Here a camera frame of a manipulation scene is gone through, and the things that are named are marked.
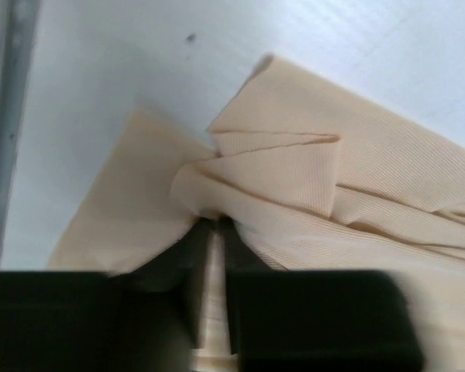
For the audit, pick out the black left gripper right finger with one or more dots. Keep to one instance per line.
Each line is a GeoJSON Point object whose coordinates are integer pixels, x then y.
{"type": "Point", "coordinates": [254, 298]}

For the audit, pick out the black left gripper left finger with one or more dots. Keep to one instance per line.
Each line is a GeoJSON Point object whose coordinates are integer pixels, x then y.
{"type": "Point", "coordinates": [161, 304]}

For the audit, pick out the beige trousers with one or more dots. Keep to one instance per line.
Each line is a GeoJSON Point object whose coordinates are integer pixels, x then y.
{"type": "Point", "coordinates": [315, 177]}

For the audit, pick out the aluminium left side rail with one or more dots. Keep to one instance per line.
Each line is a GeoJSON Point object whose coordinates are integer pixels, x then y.
{"type": "Point", "coordinates": [18, 21]}

